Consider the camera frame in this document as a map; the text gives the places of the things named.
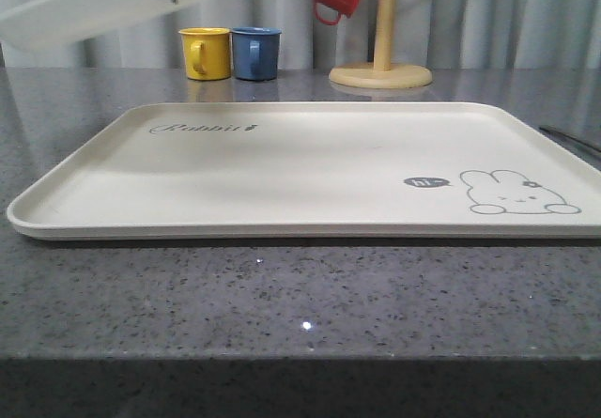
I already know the grey curtain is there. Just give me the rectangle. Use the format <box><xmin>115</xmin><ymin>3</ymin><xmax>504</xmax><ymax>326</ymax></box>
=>
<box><xmin>1</xmin><ymin>0</ymin><xmax>600</xmax><ymax>70</ymax></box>

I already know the cream rabbit tray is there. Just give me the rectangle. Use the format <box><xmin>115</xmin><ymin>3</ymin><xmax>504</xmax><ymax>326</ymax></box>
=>
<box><xmin>7</xmin><ymin>102</ymin><xmax>600</xmax><ymax>240</ymax></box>

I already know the white round plate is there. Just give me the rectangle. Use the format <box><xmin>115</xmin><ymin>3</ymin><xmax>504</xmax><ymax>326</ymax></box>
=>
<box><xmin>1</xmin><ymin>0</ymin><xmax>201</xmax><ymax>52</ymax></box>

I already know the yellow mug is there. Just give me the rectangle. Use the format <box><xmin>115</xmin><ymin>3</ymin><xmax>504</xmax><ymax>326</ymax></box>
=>
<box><xmin>178</xmin><ymin>27</ymin><xmax>231</xmax><ymax>81</ymax></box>

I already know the wooden mug tree stand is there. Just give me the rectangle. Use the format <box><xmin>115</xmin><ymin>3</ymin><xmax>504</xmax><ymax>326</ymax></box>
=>
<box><xmin>329</xmin><ymin>0</ymin><xmax>432</xmax><ymax>89</ymax></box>

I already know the blue mug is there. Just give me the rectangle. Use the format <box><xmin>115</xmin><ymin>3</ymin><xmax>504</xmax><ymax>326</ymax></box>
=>
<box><xmin>231</xmin><ymin>27</ymin><xmax>282</xmax><ymax>81</ymax></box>

